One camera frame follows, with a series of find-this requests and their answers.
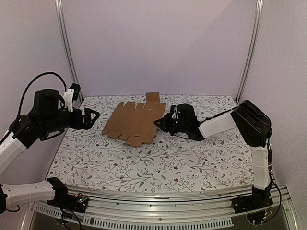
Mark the floral patterned table mat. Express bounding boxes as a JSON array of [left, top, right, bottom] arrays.
[[47, 95, 253, 193]]

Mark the brown cardboard box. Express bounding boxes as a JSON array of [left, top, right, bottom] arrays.
[[102, 92, 166, 147]]

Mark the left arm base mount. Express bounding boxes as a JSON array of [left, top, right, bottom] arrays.
[[47, 177, 89, 213]]

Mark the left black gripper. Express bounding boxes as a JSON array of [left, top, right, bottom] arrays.
[[42, 107, 99, 134]]

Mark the aluminium front rail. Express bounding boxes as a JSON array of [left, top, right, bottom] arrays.
[[20, 185, 300, 230]]

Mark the aluminium frame post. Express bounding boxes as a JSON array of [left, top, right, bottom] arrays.
[[235, 0, 264, 103], [54, 0, 84, 101]]

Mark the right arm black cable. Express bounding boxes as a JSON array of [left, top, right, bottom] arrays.
[[263, 141, 283, 223]]

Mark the left aluminium frame post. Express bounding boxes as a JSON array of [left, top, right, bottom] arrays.
[[54, 0, 84, 101]]

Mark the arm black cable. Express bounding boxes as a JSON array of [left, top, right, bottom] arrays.
[[263, 141, 283, 223], [17, 71, 68, 118]]

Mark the right aluminium frame post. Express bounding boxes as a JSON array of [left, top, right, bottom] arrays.
[[235, 0, 264, 103]]

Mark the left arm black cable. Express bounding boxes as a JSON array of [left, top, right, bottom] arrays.
[[17, 71, 68, 118]]

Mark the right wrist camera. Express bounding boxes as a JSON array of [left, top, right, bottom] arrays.
[[170, 105, 179, 120]]

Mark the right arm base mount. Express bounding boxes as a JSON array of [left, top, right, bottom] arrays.
[[231, 183, 273, 214]]

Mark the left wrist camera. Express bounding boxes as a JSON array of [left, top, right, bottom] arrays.
[[63, 83, 81, 113]]

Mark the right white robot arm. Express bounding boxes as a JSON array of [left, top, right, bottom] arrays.
[[154, 100, 273, 209]]

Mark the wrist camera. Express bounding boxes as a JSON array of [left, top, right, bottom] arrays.
[[170, 105, 179, 120], [63, 83, 81, 113]]

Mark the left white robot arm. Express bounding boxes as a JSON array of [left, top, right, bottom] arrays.
[[0, 88, 100, 213]]

